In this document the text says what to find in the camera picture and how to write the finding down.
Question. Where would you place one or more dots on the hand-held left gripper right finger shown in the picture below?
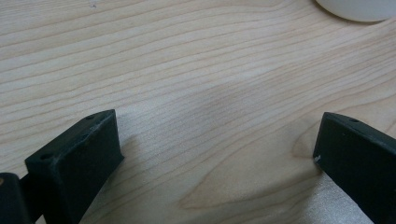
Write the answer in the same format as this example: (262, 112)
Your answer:
(358, 161)

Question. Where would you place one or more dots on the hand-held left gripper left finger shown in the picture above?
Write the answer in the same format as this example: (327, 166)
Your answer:
(77, 165)

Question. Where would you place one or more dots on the white round container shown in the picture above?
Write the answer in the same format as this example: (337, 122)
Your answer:
(358, 9)

